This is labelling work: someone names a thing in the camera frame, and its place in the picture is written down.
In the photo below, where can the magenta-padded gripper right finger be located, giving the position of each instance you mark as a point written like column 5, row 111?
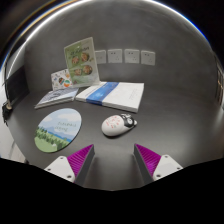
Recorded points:
column 151, row 165

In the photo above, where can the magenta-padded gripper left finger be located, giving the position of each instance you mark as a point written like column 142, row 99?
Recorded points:
column 76, row 165

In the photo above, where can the white panda-print computer mouse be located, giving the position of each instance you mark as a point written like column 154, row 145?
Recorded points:
column 115, row 126

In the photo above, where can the round landscape-print mouse pad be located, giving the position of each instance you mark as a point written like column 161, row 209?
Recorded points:
column 58, row 131

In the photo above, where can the grey striped book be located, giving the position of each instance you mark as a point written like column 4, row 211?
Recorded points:
column 56, row 96

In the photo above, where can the white book with blue band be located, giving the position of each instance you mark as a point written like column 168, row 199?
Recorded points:
column 115, row 95

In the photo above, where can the small white sticker card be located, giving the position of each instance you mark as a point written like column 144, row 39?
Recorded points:
column 60, row 80

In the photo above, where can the green acrylic sign stand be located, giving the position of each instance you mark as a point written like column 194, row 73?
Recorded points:
column 81, row 61

